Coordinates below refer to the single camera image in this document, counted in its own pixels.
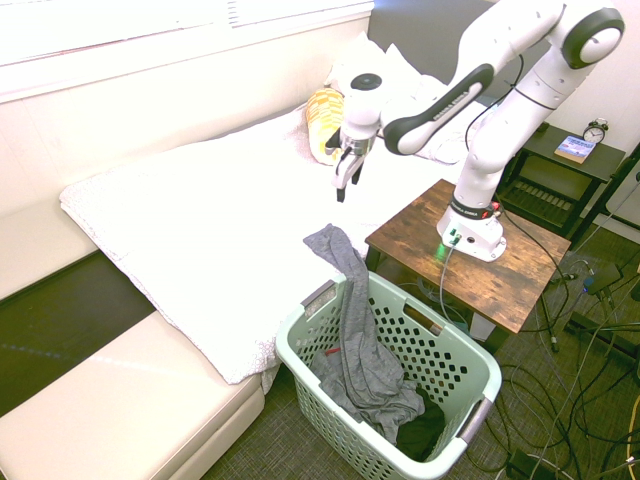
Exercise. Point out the black camera stand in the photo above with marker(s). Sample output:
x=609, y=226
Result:
x=620, y=190

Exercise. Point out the yellow white patterned bolster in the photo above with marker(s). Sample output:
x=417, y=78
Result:
x=322, y=120

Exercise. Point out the black clothing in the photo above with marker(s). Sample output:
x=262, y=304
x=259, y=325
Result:
x=422, y=430

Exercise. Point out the mint green laundry basket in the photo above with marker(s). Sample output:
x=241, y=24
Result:
x=480, y=365

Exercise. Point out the white circle-print bedspread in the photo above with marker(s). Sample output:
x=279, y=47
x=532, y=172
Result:
x=210, y=240

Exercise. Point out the dark power adapter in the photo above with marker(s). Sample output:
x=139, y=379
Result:
x=605, y=277

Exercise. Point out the cream mattress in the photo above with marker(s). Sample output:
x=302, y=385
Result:
x=40, y=245

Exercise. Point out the black alarm clock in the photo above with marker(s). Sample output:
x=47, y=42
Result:
x=595, y=132

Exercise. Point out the small red cloth piece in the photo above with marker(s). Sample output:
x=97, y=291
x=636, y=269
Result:
x=333, y=352

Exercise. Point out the black power brick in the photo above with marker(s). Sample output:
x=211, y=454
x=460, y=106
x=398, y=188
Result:
x=522, y=462

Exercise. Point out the blue paperback book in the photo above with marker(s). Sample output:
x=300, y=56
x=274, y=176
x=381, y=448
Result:
x=575, y=149

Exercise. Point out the black nightstand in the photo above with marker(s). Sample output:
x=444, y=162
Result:
x=565, y=170

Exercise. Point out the cream upholstered bench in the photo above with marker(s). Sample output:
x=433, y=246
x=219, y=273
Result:
x=125, y=415

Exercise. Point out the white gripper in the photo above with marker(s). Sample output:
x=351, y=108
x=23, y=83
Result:
x=356, y=147

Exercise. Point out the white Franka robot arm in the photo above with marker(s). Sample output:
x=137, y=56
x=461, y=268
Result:
x=500, y=150

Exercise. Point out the rustic wooden side table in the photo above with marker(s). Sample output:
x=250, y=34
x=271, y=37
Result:
x=500, y=290

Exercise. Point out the grey heathered garment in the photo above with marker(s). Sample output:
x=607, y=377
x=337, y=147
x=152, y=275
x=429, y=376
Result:
x=357, y=325

